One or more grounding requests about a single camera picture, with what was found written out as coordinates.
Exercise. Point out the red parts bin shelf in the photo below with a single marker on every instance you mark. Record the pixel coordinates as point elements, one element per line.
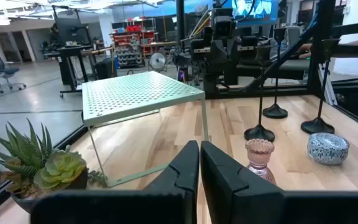
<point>129,40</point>

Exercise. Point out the black computer monitor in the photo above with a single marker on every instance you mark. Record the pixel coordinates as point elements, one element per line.
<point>71,31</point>

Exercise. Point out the green perforated metal shelf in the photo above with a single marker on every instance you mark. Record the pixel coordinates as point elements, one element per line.
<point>135,93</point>

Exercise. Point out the black standing desk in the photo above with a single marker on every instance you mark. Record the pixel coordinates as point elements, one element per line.
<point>70,51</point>

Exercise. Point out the wall display screen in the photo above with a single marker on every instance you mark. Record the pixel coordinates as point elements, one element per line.
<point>253,9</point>

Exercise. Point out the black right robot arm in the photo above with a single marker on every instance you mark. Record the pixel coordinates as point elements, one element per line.
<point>216,81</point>

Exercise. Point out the round floor fan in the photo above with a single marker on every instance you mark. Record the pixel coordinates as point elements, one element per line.
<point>158,61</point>

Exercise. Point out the succulent plant in pot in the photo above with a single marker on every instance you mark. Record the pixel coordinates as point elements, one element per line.
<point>57,169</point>

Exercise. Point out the pink glass candle holder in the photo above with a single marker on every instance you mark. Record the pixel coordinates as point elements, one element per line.
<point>259,152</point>

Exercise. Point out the tall black candlestick holder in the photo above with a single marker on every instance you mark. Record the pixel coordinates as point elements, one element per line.
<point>275,112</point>

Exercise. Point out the black bin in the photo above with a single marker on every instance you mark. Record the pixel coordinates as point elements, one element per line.
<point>104,68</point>

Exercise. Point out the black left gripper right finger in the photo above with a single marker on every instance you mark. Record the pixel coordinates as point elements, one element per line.
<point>225,186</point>

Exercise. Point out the black cabinet with white labels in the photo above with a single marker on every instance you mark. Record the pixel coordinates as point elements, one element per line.
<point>350,102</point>

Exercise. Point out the short black candlestick holder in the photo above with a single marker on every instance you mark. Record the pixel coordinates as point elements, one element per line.
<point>259,133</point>

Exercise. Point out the blue leaf pattern candle tin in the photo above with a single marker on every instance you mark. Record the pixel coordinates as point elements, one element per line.
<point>328,149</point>

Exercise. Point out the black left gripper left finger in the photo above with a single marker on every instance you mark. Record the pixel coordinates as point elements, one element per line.
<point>179,180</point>

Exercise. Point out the medium black candlestick holder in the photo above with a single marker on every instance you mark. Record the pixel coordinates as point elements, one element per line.
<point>317,127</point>

